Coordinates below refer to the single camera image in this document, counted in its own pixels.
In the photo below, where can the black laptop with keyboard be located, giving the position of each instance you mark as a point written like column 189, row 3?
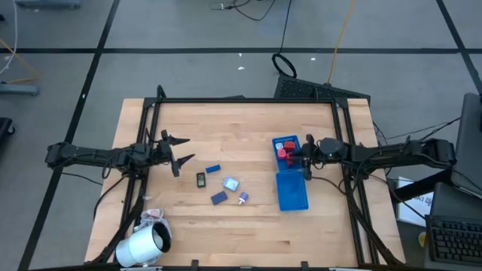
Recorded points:
column 455, row 241

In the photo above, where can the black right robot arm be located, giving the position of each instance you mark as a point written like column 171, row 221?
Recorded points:
column 395, row 154

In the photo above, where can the navy blue rectangular block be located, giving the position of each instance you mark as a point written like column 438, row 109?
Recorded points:
column 218, row 197

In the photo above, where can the small red rounded office item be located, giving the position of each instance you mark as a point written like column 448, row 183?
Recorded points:
column 281, row 153

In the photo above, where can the black diagonal desk bar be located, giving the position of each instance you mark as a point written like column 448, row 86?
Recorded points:
column 421, row 187

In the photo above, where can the small purple item silver tip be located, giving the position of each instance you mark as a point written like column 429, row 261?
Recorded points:
column 243, row 197

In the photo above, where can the small black rectangular device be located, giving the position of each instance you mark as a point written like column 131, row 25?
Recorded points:
column 201, row 180

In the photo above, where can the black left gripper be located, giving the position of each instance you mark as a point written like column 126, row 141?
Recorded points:
column 162, row 152

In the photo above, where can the grey metal floor bar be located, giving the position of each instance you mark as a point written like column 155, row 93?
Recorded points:
column 19, row 89
column 49, row 4

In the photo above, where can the red pink oblong item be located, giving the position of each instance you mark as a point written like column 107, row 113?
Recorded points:
column 290, row 160

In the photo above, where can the black mesh box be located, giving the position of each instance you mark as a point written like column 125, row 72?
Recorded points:
column 320, row 91

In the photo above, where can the light blue square box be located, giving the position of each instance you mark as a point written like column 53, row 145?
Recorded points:
column 230, row 184

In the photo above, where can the white paper sheet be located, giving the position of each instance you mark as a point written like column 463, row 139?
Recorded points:
column 414, row 205

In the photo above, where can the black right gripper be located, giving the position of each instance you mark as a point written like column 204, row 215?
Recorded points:
column 331, row 150

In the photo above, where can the black aluminium table frame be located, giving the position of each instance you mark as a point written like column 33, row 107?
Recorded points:
column 244, row 100

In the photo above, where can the blue perforated plastic basket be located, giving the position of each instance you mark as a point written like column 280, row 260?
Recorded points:
column 291, row 191
column 275, row 162

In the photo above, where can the white cylinder black interior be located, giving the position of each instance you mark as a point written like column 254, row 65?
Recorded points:
column 141, row 246

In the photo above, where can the red block with two prongs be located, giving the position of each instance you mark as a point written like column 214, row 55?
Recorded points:
column 289, row 146

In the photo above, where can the bright blue rectangular block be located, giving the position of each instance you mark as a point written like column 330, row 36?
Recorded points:
column 213, row 168

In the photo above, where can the black object at floor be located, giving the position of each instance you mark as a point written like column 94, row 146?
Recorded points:
column 4, row 128

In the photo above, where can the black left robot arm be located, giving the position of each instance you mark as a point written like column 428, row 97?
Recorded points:
column 86, row 154

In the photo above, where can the dark grey monitor back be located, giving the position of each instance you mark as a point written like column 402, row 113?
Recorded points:
column 467, row 143

